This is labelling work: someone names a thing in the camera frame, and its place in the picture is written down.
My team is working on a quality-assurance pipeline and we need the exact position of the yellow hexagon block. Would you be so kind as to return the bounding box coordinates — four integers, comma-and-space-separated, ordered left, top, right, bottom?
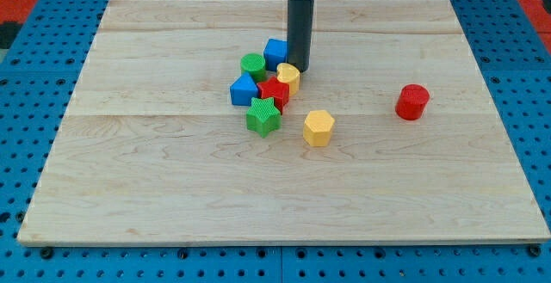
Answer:
303, 110, 335, 147

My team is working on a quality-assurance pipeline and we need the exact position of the green cylinder block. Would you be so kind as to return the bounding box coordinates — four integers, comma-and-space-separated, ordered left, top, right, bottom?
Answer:
240, 53, 266, 83

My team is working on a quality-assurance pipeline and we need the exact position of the red cylinder block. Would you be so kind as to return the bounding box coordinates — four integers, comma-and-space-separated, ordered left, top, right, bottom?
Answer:
395, 84, 430, 120

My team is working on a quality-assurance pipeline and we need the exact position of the red star block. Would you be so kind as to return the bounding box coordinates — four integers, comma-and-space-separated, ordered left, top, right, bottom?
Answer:
257, 77, 290, 114

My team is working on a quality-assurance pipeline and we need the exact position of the blue triangle block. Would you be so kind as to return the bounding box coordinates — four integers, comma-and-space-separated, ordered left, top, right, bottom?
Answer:
229, 72, 259, 106

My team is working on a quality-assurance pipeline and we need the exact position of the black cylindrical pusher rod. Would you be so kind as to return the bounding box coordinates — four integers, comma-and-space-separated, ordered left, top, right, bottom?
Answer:
287, 0, 314, 72

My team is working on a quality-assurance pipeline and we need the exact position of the green star block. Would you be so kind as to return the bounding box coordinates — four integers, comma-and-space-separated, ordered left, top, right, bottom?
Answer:
245, 97, 281, 138

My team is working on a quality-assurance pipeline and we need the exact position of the blue cube block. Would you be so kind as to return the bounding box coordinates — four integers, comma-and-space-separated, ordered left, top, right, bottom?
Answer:
263, 39, 288, 71

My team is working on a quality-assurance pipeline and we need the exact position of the yellow heart block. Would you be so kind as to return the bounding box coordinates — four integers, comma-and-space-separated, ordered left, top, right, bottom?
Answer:
276, 63, 300, 96

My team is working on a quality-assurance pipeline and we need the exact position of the light wooden board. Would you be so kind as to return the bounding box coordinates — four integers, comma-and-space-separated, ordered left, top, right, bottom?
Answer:
17, 0, 550, 247

